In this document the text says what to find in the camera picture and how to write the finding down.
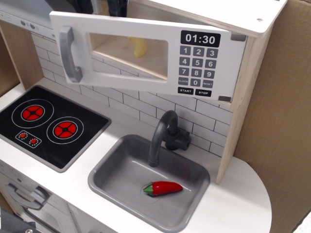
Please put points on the grey toy faucet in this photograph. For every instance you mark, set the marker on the grey toy faucet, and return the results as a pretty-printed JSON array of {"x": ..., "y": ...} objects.
[{"x": 167, "y": 130}]

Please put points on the grey oven door handle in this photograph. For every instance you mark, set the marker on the grey oven door handle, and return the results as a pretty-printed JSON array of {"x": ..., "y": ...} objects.
[{"x": 35, "y": 200}]

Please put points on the black toy stovetop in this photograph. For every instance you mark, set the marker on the black toy stovetop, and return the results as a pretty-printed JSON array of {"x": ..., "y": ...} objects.
[{"x": 50, "y": 128}]

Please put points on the grey microwave door handle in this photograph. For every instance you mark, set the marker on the grey microwave door handle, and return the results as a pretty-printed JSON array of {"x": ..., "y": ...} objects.
[{"x": 66, "y": 39}]

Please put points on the white toy oven front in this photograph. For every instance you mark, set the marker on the white toy oven front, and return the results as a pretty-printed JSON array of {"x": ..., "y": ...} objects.
[{"x": 55, "y": 215}]

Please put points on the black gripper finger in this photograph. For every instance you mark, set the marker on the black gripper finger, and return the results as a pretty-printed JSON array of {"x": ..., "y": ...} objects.
[
  {"x": 82, "y": 6},
  {"x": 117, "y": 8}
]

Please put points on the red toy chili pepper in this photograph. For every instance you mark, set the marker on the red toy chili pepper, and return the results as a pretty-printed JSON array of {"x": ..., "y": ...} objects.
[{"x": 162, "y": 187}]

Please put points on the grey range hood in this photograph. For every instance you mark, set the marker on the grey range hood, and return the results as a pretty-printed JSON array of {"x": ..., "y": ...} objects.
[{"x": 33, "y": 15}]

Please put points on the wooden microwave cabinet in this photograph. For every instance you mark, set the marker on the wooden microwave cabinet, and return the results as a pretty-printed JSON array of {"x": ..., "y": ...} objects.
[{"x": 214, "y": 126}]

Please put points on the yellow toy banana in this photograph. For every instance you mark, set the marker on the yellow toy banana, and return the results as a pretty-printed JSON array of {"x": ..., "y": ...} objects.
[{"x": 141, "y": 46}]

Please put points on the brown cardboard panel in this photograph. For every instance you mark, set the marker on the brown cardboard panel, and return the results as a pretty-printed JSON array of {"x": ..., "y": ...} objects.
[{"x": 276, "y": 135}]

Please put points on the white toy microwave door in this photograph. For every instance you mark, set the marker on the white toy microwave door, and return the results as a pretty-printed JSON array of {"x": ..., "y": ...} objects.
[{"x": 181, "y": 59}]

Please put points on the grey toy sink basin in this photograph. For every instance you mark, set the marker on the grey toy sink basin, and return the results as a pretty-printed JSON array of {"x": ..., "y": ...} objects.
[{"x": 124, "y": 172}]

